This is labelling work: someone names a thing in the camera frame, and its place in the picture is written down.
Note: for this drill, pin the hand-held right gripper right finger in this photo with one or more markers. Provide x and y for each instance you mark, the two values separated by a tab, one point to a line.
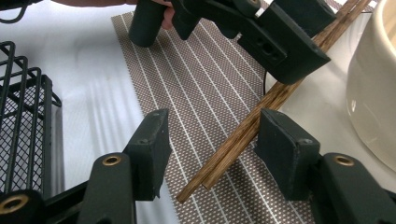
286	155

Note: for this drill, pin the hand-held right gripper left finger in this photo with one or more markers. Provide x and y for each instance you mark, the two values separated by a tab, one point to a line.
148	155

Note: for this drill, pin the brown wooden chopstick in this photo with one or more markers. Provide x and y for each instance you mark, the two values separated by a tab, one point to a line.
209	165
221	165

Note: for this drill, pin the cream bowl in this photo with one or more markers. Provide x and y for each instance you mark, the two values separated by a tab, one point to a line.
373	93

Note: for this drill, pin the white table sheet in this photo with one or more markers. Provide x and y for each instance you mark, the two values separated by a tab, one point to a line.
93	93

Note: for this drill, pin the brown white striped placemat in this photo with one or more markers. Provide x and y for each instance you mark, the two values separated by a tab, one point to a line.
202	93

